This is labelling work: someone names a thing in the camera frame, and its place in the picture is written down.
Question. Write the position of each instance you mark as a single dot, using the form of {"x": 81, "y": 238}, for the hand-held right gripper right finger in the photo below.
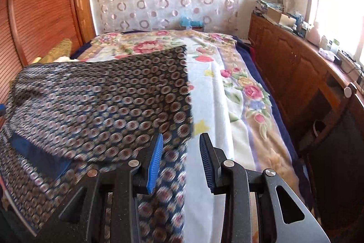
{"x": 206, "y": 166}

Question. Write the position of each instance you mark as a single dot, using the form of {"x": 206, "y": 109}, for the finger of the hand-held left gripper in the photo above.
{"x": 1, "y": 111}

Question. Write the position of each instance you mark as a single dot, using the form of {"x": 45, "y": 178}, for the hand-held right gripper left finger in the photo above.
{"x": 155, "y": 166}

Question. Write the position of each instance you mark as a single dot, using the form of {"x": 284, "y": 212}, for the navy patterned garment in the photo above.
{"x": 99, "y": 103}

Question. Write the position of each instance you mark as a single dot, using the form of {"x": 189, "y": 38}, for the floral blanket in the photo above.
{"x": 227, "y": 106}

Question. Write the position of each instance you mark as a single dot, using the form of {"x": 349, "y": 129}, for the gold brocade pillow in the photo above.
{"x": 58, "y": 50}

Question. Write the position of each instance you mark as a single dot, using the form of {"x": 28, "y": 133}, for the wooden louvred wardrobe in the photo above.
{"x": 42, "y": 4}

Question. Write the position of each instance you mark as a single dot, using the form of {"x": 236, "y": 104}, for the wooden chair with dark back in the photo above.
{"x": 335, "y": 160}

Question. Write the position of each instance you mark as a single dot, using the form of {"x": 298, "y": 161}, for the long wooden cabinet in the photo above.
{"x": 290, "y": 60}

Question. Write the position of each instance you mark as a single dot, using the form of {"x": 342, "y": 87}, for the white crumpled packet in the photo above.
{"x": 327, "y": 54}

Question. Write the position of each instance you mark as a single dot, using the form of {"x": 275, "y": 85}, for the white box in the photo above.
{"x": 287, "y": 22}

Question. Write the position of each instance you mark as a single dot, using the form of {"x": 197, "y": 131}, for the cardboard box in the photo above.
{"x": 273, "y": 14}

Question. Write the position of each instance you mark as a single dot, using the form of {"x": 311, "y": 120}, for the small black box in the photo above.
{"x": 338, "y": 60}

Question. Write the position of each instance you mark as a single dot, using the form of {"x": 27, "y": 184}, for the white plastic bottle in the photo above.
{"x": 314, "y": 33}

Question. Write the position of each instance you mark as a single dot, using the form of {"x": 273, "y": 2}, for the teal bag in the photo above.
{"x": 297, "y": 19}

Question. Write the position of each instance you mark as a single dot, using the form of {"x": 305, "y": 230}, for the window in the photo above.
{"x": 341, "y": 4}

